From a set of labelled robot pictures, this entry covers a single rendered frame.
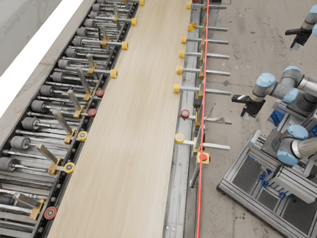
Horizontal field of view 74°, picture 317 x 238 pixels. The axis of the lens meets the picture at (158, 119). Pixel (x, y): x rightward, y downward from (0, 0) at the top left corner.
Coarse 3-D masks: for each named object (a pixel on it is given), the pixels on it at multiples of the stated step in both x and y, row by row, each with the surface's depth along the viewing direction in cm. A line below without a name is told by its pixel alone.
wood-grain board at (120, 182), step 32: (160, 0) 296; (128, 32) 254; (160, 32) 254; (128, 64) 222; (160, 64) 221; (128, 96) 197; (160, 96) 197; (96, 128) 177; (128, 128) 177; (160, 128) 177; (96, 160) 161; (128, 160) 161; (160, 160) 161; (96, 192) 148; (128, 192) 147; (160, 192) 147; (64, 224) 136; (96, 224) 136; (128, 224) 136; (160, 224) 136
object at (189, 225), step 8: (200, 16) 310; (200, 24) 297; (200, 32) 287; (200, 48) 267; (192, 112) 217; (192, 120) 205; (192, 128) 200; (192, 136) 195; (192, 152) 184; (192, 160) 182; (192, 168) 178; (192, 192) 166; (192, 200) 163; (192, 208) 160; (184, 216) 160; (192, 216) 157; (184, 224) 154; (192, 224) 154; (184, 232) 151; (192, 232) 151
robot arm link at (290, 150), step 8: (280, 144) 134; (288, 144) 126; (296, 144) 123; (304, 144) 118; (312, 144) 114; (280, 152) 128; (288, 152) 125; (296, 152) 121; (304, 152) 118; (312, 152) 115; (280, 160) 132; (288, 160) 127; (296, 160) 123
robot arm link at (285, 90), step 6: (282, 78) 107; (288, 78) 105; (276, 84) 102; (282, 84) 103; (288, 84) 102; (294, 84) 104; (276, 90) 102; (282, 90) 101; (288, 90) 100; (294, 90) 100; (276, 96) 104; (282, 96) 102; (288, 96) 100; (294, 96) 100; (288, 102) 103
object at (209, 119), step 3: (189, 117) 188; (192, 117) 188; (195, 117) 188; (204, 117) 188; (201, 120) 188; (204, 120) 187; (207, 120) 187; (210, 120) 186; (213, 120) 186; (225, 120) 185; (228, 120) 185; (231, 120) 185; (222, 123) 187; (225, 123) 186; (228, 123) 185; (231, 123) 185
